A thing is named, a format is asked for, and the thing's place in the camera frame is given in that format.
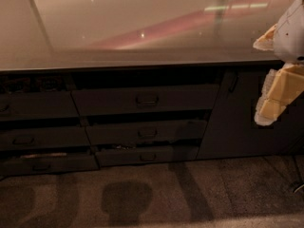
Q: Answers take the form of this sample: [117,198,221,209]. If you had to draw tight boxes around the grey drawer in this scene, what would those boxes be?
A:
[0,91,78,121]
[71,84,219,116]
[0,126,89,151]
[85,120,207,145]
[0,153,99,176]
[95,145,199,166]

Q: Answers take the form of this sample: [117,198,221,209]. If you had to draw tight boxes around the dark items in left drawer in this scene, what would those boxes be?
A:
[0,76,66,94]

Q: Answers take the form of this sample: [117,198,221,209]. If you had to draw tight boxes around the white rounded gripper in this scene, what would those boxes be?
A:
[253,0,304,126]

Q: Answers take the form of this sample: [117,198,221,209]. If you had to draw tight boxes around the grey cabinet door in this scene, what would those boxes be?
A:
[198,66,304,159]

